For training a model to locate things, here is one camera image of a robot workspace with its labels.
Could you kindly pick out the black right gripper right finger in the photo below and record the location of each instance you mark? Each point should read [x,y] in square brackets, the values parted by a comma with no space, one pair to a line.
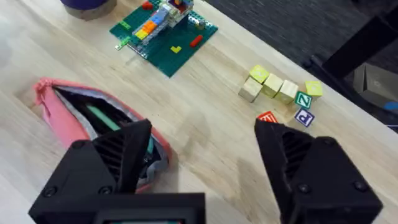
[314,183]

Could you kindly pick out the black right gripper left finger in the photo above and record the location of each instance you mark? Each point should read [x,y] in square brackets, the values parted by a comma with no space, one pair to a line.
[93,168]

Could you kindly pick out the pink zip bag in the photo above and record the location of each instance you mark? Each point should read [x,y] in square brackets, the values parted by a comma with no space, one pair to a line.
[66,119]

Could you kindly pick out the wooden letter blocks heap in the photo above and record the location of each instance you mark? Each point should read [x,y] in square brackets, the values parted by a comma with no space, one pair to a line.
[280,90]

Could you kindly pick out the blue object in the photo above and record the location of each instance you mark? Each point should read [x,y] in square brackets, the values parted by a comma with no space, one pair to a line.
[391,106]

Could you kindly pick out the grey box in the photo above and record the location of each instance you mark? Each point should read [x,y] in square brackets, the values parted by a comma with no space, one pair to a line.
[377,84]

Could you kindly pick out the green board with toy blocks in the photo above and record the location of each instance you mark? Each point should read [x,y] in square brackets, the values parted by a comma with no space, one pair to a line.
[164,34]

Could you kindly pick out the purple round object on base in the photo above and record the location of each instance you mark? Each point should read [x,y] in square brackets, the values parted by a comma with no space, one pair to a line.
[88,7]

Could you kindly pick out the black table leg frame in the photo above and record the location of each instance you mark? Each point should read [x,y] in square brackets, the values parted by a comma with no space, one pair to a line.
[351,53]

